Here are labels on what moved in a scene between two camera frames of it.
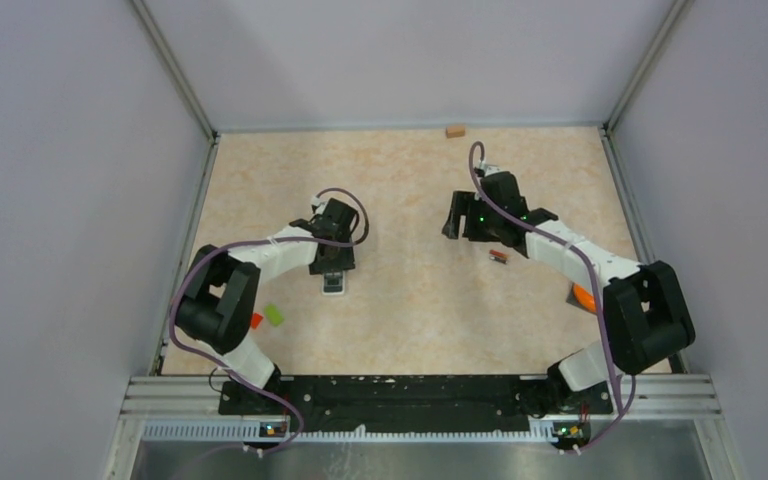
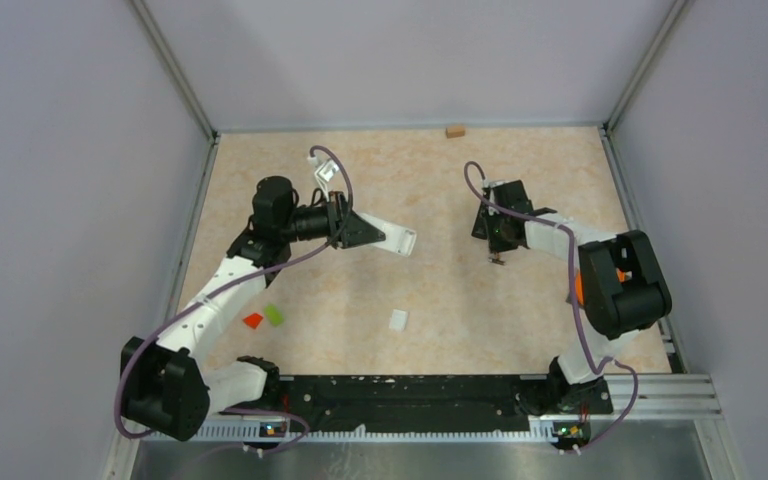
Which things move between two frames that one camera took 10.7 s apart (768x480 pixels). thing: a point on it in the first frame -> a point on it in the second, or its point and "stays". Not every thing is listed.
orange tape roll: x=581 y=298 stays
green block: x=272 y=313 stays
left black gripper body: x=342 y=260 -> x=337 y=227
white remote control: x=333 y=282 -> x=398 y=239
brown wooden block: x=455 y=131 stays
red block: x=256 y=319 stays
